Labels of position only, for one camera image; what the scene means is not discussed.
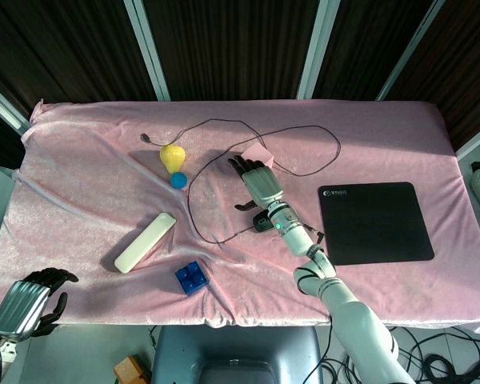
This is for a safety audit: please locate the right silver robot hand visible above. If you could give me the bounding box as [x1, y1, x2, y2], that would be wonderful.
[227, 155, 285, 212]

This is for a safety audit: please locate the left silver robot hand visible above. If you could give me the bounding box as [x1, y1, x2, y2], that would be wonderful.
[0, 267, 80, 344]

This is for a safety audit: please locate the black computer mouse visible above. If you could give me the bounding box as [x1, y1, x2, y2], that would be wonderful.
[251, 210, 274, 233]

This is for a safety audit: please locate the black mouse cable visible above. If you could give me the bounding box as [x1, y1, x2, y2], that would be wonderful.
[139, 118, 342, 245]

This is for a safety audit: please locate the black mouse pad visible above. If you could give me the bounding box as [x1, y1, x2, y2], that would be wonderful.
[318, 182, 436, 266]

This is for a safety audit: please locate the pink cube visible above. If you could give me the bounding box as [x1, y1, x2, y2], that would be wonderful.
[242, 142, 276, 169]

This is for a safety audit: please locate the yellow toy pear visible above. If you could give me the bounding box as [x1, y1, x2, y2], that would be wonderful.
[159, 144, 188, 174]

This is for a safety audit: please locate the blue building block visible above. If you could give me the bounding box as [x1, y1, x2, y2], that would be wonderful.
[174, 259, 210, 297]

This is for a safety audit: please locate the orange box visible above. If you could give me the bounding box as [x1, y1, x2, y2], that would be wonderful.
[114, 354, 149, 384]

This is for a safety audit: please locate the white oblong case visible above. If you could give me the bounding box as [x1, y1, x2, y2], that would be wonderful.
[114, 212, 177, 274]

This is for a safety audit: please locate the pink velvet tablecloth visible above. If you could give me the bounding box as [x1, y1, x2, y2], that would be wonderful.
[0, 98, 480, 335]

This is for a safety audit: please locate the grey chair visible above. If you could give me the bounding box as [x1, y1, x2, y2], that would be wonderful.
[150, 326, 324, 384]

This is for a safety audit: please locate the black floor cable tangle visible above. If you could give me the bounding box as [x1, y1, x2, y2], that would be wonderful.
[318, 326, 480, 384]

